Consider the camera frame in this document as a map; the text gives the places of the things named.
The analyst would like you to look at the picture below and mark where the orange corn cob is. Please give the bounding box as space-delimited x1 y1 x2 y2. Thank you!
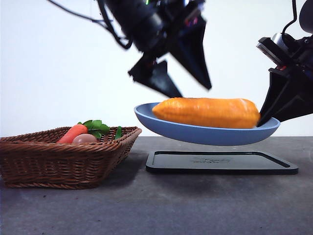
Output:
152 97 261 129

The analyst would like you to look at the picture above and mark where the blue round plate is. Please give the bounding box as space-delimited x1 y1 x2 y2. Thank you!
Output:
134 102 281 146

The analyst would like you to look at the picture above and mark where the brown wicker basket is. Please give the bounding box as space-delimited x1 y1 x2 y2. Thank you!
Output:
0 126 142 189

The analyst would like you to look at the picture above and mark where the green leafy vegetable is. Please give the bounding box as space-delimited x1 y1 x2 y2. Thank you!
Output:
77 119 111 140

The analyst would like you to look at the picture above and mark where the black rectangular tray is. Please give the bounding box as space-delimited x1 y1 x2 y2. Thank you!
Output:
145 150 299 175

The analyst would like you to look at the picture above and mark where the pale brown egg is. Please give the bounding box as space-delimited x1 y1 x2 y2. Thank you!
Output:
72 133 98 144

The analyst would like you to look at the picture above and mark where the orange carrot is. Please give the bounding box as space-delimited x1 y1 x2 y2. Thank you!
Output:
56 124 89 144

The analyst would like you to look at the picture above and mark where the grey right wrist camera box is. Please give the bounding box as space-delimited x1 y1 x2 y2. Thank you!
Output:
256 32 292 63

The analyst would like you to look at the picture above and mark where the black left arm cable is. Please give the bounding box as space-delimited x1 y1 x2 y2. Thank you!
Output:
46 0 134 50

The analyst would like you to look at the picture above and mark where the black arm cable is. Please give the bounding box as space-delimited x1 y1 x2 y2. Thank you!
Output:
46 0 134 50
281 0 298 35

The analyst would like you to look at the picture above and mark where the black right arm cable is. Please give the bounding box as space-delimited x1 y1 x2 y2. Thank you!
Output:
281 0 298 35

